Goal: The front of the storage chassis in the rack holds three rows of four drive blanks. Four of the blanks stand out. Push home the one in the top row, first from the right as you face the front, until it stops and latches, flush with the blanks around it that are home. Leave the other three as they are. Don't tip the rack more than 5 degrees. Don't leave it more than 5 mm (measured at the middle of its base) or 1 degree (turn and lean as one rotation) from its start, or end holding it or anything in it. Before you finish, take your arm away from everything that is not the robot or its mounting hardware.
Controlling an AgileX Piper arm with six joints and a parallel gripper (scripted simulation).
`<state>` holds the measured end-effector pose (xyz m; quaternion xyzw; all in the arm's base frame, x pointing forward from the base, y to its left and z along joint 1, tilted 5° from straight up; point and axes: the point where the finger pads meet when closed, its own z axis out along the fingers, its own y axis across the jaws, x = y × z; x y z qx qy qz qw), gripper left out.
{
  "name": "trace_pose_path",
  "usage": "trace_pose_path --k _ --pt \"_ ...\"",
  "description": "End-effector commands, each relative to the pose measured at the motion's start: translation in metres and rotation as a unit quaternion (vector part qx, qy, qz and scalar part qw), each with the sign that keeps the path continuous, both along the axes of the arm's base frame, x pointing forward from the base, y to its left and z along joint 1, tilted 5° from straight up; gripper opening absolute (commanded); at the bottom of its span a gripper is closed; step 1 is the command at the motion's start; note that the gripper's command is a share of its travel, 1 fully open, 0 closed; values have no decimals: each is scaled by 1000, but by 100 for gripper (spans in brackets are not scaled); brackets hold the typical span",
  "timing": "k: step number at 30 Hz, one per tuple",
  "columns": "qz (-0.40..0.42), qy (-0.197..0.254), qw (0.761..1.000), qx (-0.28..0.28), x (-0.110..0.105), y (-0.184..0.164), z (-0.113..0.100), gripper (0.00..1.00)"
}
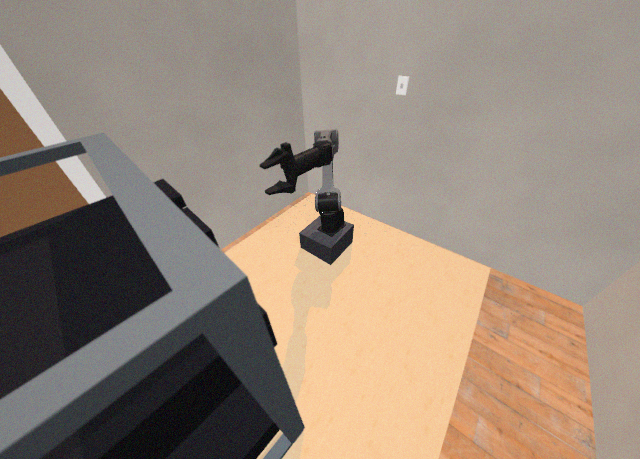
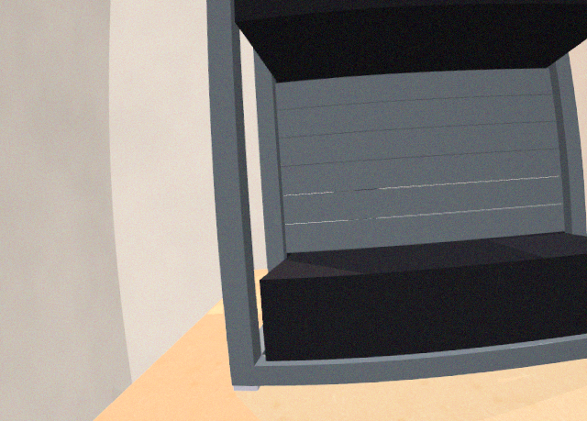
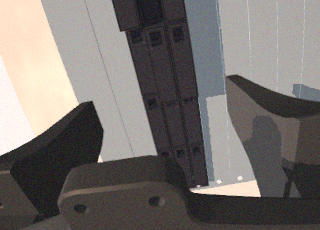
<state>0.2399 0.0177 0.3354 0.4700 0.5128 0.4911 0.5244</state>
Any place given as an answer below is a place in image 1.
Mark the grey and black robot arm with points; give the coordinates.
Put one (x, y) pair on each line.
(327, 204)

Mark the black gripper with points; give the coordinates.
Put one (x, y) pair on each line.
(294, 168)

